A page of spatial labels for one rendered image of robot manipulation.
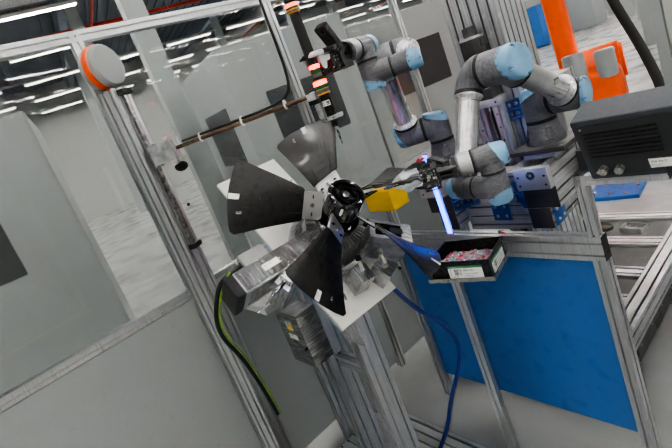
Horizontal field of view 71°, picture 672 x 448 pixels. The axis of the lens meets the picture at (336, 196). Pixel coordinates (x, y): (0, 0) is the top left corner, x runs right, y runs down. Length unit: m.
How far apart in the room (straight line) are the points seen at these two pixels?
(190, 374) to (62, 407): 0.45
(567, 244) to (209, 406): 1.50
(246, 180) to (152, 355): 0.88
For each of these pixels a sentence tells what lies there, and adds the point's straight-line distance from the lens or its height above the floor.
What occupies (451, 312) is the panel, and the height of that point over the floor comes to 0.48.
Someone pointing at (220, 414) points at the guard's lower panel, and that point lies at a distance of 2.20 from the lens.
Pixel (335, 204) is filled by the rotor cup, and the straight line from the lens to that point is 1.41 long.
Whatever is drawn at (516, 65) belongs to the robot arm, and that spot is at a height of 1.40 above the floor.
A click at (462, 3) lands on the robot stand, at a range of 2.28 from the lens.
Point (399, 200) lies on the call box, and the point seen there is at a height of 1.01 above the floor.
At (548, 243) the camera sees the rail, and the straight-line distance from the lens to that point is 1.66.
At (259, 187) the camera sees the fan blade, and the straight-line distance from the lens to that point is 1.43.
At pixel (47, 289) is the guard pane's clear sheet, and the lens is 1.91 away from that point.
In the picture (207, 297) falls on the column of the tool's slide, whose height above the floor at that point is 0.98.
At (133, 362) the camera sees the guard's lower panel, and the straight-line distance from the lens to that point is 2.00.
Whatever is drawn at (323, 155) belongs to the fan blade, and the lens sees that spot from 1.58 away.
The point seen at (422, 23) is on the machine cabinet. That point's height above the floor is 1.88.
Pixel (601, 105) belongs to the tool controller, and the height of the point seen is 1.24.
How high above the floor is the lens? 1.53
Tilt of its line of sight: 12 degrees down
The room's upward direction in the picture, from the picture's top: 21 degrees counter-clockwise
